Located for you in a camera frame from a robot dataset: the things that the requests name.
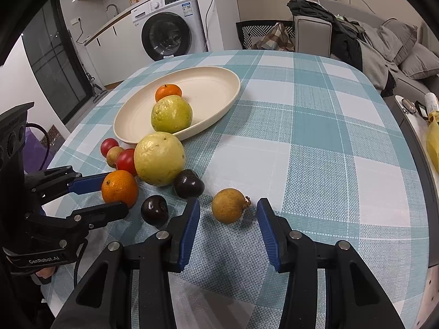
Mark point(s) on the grey sofa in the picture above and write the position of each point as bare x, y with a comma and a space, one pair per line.
312, 34

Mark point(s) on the plaid cloth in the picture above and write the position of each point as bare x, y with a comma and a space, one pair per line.
274, 39

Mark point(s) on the white washing machine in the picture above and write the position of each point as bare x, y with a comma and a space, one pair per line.
171, 34

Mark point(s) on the small orange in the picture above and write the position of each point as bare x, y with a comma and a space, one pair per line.
168, 93

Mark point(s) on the dark glass sliding door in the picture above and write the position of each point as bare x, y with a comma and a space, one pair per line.
55, 68

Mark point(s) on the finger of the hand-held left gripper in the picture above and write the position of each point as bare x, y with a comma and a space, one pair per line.
87, 184
103, 210

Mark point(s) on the yellow bag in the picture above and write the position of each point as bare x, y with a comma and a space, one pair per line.
432, 144

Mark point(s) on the small reddish green fruit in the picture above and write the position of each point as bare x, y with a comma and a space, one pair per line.
113, 156

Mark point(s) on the cream oval plate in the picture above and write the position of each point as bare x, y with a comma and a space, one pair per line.
205, 89

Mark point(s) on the white labelled bottle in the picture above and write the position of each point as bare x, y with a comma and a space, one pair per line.
432, 102

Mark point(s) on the white side table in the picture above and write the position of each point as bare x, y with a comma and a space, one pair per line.
415, 137

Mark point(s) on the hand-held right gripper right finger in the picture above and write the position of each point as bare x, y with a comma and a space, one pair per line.
269, 236

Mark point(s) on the metal faucet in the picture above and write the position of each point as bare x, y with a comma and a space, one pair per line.
111, 8

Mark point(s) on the green guava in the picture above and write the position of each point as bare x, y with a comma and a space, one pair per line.
171, 114

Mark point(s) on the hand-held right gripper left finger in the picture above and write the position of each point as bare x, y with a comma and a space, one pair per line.
190, 233

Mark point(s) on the brown round fruit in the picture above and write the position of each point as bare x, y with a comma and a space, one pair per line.
228, 205

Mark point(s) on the teal checked tablecloth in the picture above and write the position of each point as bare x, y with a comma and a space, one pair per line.
308, 144

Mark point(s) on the dark clothes pile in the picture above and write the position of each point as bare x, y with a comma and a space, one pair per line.
343, 37

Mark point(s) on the large orange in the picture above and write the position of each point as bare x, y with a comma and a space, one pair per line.
120, 188

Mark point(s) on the large yellow-green guava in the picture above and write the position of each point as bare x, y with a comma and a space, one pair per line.
159, 159

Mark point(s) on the dark plum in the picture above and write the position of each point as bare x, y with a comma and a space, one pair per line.
188, 183
154, 209

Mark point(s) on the grey pillow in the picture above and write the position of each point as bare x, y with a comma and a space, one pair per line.
420, 61
398, 39

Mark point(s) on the purple bag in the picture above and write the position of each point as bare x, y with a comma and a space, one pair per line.
36, 147

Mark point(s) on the black patterned chair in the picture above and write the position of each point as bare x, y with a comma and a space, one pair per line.
245, 34

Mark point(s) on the grey garment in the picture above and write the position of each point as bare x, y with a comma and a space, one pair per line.
375, 65

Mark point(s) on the small red tomato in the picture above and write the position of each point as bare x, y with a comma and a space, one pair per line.
108, 145

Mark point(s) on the person's left hand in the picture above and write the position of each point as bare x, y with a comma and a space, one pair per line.
45, 272

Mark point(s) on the white kitchen counter cabinet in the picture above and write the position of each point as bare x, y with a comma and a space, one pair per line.
113, 51

